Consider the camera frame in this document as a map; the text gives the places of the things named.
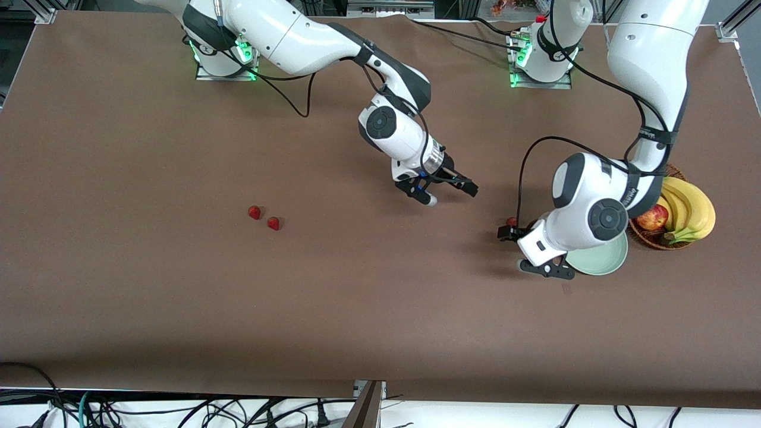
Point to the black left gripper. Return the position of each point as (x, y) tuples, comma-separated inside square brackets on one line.
[(510, 233)]

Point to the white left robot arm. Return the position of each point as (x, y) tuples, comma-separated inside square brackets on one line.
[(654, 47)]

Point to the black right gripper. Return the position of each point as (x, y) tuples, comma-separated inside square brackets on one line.
[(450, 171)]

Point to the red apple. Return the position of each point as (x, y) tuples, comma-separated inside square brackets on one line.
[(654, 219)]

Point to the aluminium frame with sockets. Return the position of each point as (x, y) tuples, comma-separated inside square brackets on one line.
[(386, 10)]

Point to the pale green round plate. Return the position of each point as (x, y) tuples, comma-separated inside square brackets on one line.
[(606, 261)]

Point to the yellow banana bunch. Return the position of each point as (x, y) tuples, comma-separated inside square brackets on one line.
[(695, 208)]

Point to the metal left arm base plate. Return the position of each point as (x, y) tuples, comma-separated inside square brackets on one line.
[(562, 85)]

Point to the brown wicker basket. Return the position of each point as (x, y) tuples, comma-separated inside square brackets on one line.
[(654, 241)]

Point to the brown table cover sheet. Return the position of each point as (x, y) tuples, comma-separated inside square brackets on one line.
[(380, 297)]

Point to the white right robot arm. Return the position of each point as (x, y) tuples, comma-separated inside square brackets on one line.
[(285, 35)]

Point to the aluminium profile post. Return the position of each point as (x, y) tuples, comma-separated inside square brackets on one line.
[(365, 410)]

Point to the aluminium frame bracket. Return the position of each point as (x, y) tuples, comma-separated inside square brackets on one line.
[(44, 15), (726, 32)]

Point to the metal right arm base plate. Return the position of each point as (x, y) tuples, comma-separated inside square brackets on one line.
[(205, 75)]

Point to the colourful plastic toys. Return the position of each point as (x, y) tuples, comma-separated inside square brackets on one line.
[(502, 7)]

